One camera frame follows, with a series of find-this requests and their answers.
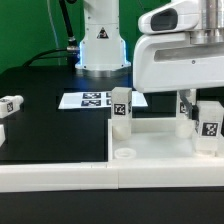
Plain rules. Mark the paper sheet with markers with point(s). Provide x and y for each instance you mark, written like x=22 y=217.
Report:
x=78 y=100

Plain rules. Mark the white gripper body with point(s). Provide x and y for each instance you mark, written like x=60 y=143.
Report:
x=169 y=62

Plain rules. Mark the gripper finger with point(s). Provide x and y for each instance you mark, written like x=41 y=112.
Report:
x=188 y=98

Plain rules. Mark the white square tabletop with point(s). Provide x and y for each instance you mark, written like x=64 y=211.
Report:
x=151 y=138

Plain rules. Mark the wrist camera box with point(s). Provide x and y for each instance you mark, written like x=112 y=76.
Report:
x=176 y=16

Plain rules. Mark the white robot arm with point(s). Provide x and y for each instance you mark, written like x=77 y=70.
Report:
x=102 y=49

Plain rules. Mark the white front fence bar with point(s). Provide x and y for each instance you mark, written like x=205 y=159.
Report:
x=113 y=175

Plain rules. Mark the white left fence piece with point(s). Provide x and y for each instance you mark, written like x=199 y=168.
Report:
x=2 y=134

